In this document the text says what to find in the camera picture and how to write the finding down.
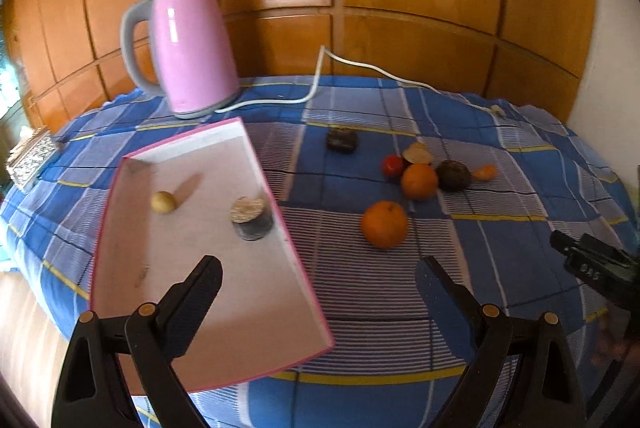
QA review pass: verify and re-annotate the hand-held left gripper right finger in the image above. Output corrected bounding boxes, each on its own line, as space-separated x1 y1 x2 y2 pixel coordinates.
416 256 588 428

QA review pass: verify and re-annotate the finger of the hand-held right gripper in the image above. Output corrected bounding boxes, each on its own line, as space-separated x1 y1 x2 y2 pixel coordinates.
550 230 623 291

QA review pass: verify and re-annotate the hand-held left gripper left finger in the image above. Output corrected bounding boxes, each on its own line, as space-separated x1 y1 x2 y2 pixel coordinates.
50 255 224 428

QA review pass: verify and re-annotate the white box with pink rim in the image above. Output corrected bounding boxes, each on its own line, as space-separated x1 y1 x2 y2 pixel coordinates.
90 118 336 394

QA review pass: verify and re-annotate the orange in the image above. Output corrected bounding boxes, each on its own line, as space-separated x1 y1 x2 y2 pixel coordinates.
361 201 409 250
401 163 439 201

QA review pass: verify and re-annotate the dark round avocado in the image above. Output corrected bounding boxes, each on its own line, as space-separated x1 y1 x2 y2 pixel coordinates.
436 160 472 193

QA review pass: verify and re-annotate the dark rough lumpy fruit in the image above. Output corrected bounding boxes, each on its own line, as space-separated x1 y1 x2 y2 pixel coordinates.
326 127 360 153

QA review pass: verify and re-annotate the dark cylindrical cake piece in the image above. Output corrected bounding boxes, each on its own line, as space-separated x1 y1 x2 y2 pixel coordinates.
230 195 275 242

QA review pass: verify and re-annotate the blue plaid tablecloth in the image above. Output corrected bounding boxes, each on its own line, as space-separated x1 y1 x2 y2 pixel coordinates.
0 75 640 428

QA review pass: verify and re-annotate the small yellow round fruit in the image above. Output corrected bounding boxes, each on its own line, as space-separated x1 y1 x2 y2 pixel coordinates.
151 191 177 215

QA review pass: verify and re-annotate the silver patterned tissue box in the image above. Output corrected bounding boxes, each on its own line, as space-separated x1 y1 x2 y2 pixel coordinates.
6 128 57 192

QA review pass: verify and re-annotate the pink electric kettle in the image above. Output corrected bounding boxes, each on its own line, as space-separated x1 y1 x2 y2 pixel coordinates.
120 0 241 120

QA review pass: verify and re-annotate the white power cable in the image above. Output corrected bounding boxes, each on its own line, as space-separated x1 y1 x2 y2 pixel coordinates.
215 46 501 113

